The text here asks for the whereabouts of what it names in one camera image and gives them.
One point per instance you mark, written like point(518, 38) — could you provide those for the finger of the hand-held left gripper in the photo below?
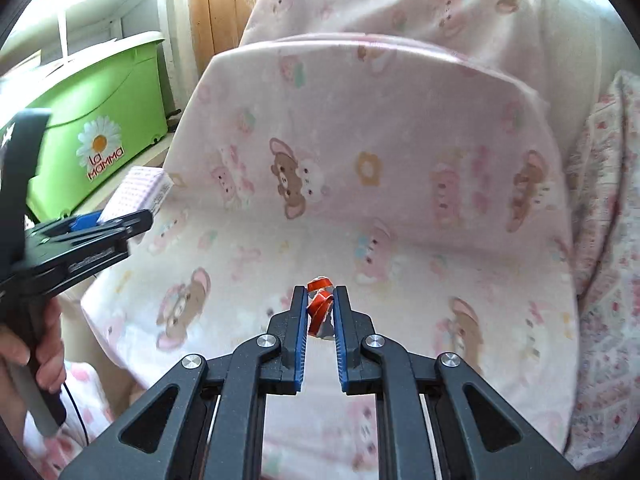
point(85, 222)
point(100, 242)

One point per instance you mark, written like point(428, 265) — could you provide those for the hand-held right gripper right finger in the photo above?
point(342, 330)

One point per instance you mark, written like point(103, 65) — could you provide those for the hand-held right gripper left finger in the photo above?
point(300, 330)

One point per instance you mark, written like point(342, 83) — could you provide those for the red candy wrapper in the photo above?
point(320, 305)

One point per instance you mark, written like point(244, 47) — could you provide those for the pink dotted box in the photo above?
point(135, 190)

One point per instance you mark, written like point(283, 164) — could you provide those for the person's left hand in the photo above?
point(52, 350)

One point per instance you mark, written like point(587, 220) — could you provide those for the green plastic storage box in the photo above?
point(100, 95)

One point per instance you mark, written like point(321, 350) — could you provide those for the pink bear print cloth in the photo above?
point(400, 0)
point(350, 185)

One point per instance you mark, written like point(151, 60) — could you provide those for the pink printed blanket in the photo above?
point(95, 410)

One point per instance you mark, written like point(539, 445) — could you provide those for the white shelf unit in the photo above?
point(140, 10)

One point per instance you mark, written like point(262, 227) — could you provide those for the floral print cloth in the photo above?
point(610, 260)

